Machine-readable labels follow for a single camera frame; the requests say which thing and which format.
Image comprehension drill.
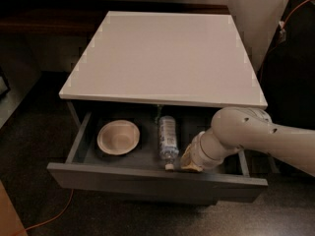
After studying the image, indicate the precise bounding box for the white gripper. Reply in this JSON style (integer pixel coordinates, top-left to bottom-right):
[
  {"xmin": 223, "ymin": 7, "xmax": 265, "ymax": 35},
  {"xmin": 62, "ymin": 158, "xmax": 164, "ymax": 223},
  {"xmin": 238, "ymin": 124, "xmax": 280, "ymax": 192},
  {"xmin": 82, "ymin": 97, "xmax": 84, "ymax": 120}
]
[{"xmin": 180, "ymin": 131, "xmax": 226, "ymax": 172}]

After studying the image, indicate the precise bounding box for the clear blue plastic bottle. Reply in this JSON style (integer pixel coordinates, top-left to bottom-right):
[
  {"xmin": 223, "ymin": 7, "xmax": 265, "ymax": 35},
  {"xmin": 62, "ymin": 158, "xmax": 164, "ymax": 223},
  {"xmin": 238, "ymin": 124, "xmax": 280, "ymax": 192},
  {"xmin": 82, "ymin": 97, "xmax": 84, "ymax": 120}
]
[{"xmin": 158, "ymin": 116, "xmax": 179, "ymax": 171}]

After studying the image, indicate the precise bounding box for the grey top drawer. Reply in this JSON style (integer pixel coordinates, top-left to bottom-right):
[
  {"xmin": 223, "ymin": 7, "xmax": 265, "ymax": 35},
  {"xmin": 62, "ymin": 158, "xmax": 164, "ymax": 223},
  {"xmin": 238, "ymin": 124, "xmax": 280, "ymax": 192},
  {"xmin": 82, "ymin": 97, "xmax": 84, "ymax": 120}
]
[{"xmin": 47, "ymin": 110, "xmax": 268, "ymax": 206}]

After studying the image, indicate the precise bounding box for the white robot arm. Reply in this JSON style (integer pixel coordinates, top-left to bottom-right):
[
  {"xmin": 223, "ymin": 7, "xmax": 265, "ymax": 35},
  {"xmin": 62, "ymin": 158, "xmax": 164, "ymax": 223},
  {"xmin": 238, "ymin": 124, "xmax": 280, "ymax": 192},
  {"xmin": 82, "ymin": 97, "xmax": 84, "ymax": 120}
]
[{"xmin": 180, "ymin": 107, "xmax": 315, "ymax": 176}]

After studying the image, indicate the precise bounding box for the grey drawer cabinet white top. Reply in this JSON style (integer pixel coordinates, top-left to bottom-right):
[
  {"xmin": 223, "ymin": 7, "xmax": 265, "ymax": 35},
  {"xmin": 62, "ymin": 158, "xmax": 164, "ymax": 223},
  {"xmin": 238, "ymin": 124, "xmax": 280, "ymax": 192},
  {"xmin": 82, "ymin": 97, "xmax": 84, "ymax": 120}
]
[{"xmin": 58, "ymin": 11, "xmax": 269, "ymax": 207}]

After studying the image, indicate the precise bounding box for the green can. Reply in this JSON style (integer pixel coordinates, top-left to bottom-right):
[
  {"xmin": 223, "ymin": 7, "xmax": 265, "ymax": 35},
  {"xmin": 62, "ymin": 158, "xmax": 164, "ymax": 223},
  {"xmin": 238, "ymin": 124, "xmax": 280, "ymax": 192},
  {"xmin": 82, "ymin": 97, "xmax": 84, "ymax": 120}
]
[{"xmin": 155, "ymin": 104, "xmax": 163, "ymax": 123}]

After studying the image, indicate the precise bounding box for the beige bowl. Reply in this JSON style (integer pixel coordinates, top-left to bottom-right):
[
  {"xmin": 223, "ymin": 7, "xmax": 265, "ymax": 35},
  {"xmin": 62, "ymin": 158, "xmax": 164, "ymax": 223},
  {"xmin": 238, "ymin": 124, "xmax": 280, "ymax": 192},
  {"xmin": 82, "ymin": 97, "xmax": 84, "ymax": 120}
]
[{"xmin": 96, "ymin": 120, "xmax": 140, "ymax": 155}]

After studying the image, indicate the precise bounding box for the dark wooden shelf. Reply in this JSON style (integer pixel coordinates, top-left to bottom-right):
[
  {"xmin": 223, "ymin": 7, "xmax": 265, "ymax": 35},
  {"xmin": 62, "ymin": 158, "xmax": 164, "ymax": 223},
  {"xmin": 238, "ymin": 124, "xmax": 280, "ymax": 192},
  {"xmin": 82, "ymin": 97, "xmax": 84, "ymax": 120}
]
[{"xmin": 0, "ymin": 0, "xmax": 229, "ymax": 36}]

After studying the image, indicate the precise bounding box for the orange floor cable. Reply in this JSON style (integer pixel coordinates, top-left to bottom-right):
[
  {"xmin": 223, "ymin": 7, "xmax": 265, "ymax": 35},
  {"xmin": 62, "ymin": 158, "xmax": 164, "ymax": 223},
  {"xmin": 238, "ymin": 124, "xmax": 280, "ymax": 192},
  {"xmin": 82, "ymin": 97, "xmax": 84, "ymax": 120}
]
[{"xmin": 12, "ymin": 189, "xmax": 75, "ymax": 236}]

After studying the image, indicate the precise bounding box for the orange cable with connector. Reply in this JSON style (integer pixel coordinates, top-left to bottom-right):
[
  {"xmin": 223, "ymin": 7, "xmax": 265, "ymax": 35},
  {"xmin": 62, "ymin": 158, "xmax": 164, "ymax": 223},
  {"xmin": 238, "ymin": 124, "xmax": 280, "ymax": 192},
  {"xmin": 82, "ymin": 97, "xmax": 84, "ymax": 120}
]
[{"xmin": 259, "ymin": 0, "xmax": 315, "ymax": 81}]

